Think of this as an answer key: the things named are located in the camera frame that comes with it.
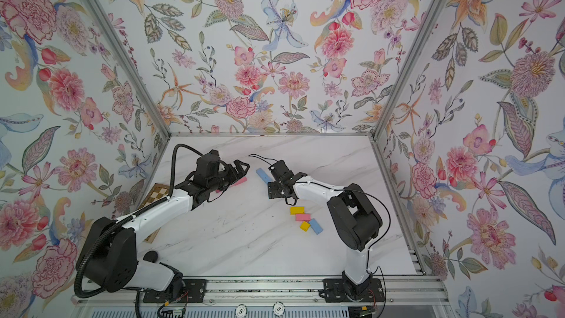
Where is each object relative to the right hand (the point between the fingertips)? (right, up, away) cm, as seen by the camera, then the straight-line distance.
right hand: (278, 186), depth 96 cm
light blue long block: (-8, +5, +9) cm, 13 cm away
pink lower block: (+10, -12, -4) cm, 16 cm away
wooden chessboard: (-52, -2, 0) cm, 52 cm away
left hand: (-11, +8, -11) cm, 17 cm away
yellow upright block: (+7, -10, -3) cm, 12 cm away
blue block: (+15, -15, -7) cm, 23 cm away
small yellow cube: (+11, -15, -8) cm, 20 cm away
